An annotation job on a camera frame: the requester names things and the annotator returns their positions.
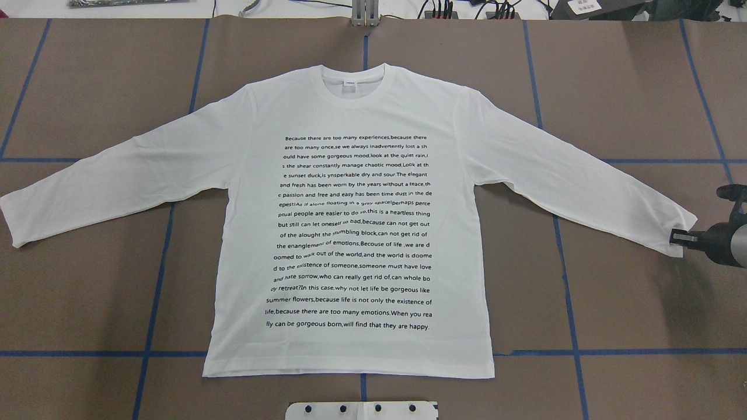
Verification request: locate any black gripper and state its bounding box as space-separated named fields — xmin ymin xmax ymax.
xmin=670 ymin=225 xmax=737 ymax=265

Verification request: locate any aluminium frame post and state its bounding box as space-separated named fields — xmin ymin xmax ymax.
xmin=351 ymin=0 xmax=381 ymax=27

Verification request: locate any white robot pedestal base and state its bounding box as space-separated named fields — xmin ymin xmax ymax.
xmin=285 ymin=401 xmax=439 ymax=419

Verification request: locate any white long-sleeve printed shirt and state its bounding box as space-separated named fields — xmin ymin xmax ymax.
xmin=2 ymin=64 xmax=697 ymax=379

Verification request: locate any black box white label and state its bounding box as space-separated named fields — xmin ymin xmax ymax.
xmin=549 ymin=0 xmax=651 ymax=21

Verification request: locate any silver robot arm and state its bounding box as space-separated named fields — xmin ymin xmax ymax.
xmin=669 ymin=184 xmax=746 ymax=268

